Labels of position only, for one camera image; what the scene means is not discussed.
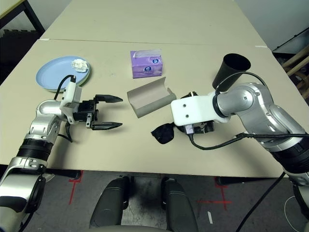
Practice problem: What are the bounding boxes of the blue plastic plate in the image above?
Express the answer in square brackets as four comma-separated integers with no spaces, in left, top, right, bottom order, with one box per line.
[35,56,92,94]

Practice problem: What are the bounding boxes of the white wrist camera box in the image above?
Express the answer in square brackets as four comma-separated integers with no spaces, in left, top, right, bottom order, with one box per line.
[170,93,231,127]
[59,81,82,124]

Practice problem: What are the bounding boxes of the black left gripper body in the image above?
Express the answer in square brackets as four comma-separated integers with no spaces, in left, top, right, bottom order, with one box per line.
[71,95,100,129]

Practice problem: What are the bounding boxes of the black plastic cup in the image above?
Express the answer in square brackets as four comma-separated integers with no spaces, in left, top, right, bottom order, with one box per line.
[211,53,252,93]

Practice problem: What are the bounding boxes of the black table foot bar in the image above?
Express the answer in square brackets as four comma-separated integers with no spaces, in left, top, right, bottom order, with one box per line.
[45,169,82,180]
[214,177,287,186]

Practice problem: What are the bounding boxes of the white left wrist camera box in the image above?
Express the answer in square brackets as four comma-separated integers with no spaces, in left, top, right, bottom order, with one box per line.
[59,81,82,124]

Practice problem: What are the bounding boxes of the red floor tape cross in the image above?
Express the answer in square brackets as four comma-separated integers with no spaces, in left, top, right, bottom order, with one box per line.
[197,177,233,211]
[69,171,84,205]

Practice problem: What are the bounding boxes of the purple tissue pack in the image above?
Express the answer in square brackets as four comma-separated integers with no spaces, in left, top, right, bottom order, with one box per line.
[130,49,164,79]

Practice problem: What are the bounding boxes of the grey robot leg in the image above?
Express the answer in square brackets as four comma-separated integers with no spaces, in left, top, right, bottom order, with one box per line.
[89,176,131,229]
[161,177,199,232]

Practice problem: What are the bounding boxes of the black sunglasses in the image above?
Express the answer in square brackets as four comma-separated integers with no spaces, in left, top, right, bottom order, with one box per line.
[151,122,181,145]

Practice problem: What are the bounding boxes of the wooden rack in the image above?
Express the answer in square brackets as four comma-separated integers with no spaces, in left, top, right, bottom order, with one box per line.
[280,45,309,100]

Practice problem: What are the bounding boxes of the grey robot right leg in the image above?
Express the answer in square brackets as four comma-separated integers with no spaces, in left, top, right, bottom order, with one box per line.
[161,177,199,232]

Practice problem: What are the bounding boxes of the white tissue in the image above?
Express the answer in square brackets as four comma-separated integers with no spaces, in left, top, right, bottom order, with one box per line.
[70,58,87,73]

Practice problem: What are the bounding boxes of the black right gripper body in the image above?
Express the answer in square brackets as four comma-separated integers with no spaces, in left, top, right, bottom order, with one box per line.
[178,119,216,135]

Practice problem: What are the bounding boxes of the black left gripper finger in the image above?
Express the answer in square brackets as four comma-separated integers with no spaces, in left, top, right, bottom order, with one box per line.
[91,122,123,131]
[95,94,124,104]

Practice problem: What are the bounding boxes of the grey robot left leg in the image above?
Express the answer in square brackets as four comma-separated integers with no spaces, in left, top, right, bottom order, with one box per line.
[89,176,131,229]

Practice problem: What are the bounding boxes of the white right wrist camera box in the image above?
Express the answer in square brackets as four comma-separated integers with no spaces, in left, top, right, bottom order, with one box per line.
[170,93,231,127]

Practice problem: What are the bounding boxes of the grey glasses case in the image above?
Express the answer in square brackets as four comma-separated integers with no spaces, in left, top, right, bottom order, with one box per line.
[126,76,177,118]

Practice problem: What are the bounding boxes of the beige side table black frame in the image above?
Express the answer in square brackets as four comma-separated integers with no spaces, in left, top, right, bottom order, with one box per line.
[0,0,46,41]

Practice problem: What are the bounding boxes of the black left wrist camera cable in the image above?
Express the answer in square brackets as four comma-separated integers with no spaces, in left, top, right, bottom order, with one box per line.
[53,74,77,143]

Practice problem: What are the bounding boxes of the black foam floor mat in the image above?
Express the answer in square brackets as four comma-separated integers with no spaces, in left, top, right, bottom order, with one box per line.
[0,29,39,80]

